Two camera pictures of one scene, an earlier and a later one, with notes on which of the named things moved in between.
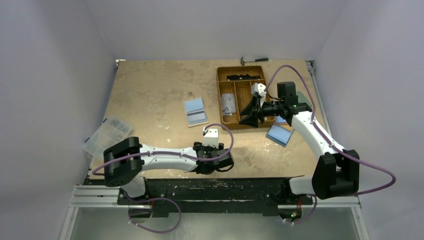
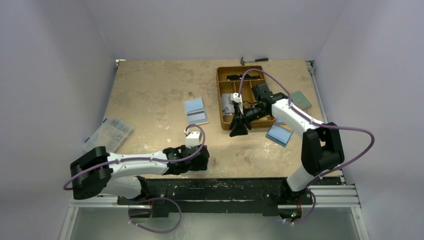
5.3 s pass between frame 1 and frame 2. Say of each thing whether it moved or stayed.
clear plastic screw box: stayed
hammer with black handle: stayed
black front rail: stayed
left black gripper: moved
